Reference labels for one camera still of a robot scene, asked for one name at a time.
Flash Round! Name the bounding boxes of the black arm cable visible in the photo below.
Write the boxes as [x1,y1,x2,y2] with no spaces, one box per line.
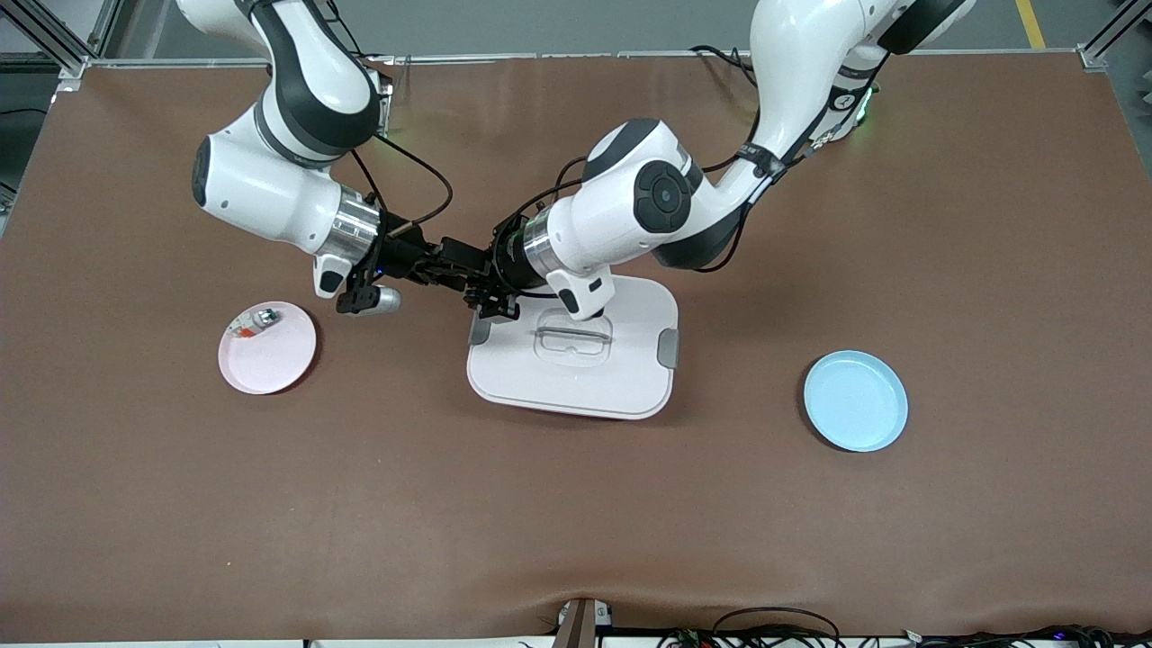
[346,133,455,228]
[493,45,815,275]

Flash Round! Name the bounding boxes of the small white orange tube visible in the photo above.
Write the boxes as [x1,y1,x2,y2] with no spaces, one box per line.
[229,307,282,340]

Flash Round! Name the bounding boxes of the small metal table bracket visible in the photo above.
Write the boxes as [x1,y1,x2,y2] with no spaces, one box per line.
[552,597,615,648]

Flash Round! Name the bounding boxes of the pink round plate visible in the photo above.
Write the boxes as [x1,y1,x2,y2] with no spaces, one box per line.
[218,301,318,396]

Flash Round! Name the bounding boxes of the brown table cover mat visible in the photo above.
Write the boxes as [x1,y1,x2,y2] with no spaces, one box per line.
[0,51,1152,645]

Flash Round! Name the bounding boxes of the white lidded storage box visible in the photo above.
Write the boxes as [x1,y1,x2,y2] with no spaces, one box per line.
[465,270,680,421]

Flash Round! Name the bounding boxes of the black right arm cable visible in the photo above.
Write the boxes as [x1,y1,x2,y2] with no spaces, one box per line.
[346,133,455,228]

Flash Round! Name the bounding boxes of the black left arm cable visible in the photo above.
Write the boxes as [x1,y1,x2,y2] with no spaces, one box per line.
[493,45,815,275]

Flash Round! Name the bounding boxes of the light blue round plate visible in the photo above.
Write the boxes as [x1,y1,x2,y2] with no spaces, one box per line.
[803,350,909,453]

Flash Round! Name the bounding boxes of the black cable bundle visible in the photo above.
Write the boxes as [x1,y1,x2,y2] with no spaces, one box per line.
[655,607,1152,648]

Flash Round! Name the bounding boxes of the black base cables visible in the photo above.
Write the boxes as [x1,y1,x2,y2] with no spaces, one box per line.
[689,43,761,91]

